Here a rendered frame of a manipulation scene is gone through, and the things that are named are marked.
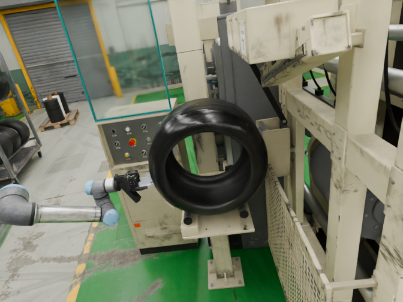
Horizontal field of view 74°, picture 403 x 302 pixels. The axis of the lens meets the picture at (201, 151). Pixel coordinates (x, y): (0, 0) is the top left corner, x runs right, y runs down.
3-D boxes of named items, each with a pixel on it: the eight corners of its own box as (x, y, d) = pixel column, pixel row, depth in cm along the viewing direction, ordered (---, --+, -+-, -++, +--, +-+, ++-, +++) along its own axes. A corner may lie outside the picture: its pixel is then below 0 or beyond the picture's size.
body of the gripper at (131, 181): (135, 177, 129) (111, 180, 129) (139, 192, 132) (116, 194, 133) (138, 169, 135) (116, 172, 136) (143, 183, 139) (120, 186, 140)
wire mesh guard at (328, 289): (268, 242, 190) (263, 156, 160) (270, 242, 190) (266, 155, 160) (318, 404, 108) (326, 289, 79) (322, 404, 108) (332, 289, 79)
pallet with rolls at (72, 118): (50, 119, 764) (39, 93, 732) (79, 113, 781) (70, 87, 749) (40, 132, 658) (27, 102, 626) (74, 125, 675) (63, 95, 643)
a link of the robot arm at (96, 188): (93, 191, 141) (87, 177, 138) (113, 189, 141) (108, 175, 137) (87, 199, 134) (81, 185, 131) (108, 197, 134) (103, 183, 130)
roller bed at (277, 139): (258, 163, 174) (255, 120, 161) (281, 160, 173) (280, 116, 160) (265, 178, 156) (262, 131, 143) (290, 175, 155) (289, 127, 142)
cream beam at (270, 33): (228, 49, 131) (224, 16, 125) (279, 41, 129) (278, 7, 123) (246, 66, 76) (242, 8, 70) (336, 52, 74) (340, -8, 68)
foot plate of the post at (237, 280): (207, 260, 221) (207, 257, 219) (240, 257, 219) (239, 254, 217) (208, 290, 196) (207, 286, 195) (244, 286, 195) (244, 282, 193)
